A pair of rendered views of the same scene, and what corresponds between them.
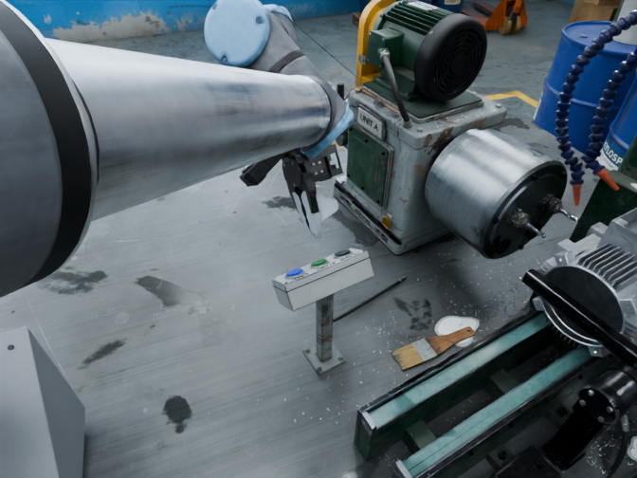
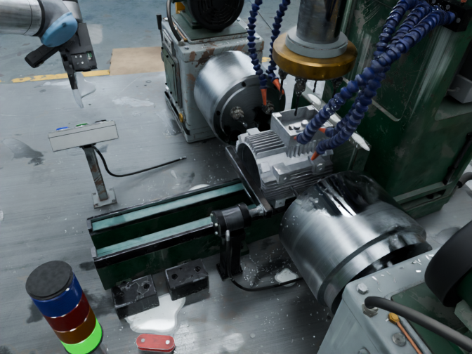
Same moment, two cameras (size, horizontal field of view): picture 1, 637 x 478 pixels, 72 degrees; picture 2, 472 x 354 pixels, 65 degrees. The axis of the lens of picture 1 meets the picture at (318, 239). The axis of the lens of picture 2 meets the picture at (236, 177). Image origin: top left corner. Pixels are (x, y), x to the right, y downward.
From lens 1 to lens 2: 55 cm
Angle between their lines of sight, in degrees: 5
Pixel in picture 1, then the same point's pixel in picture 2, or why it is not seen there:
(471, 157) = (213, 69)
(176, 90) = not seen: outside the picture
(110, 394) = not seen: outside the picture
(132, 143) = not seen: outside the picture
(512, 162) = (233, 73)
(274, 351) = (73, 191)
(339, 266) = (90, 128)
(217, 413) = (19, 221)
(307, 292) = (64, 140)
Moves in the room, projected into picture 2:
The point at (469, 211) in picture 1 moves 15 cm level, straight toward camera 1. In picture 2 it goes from (206, 105) to (175, 130)
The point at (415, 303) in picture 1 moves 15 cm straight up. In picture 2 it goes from (184, 173) to (181, 138)
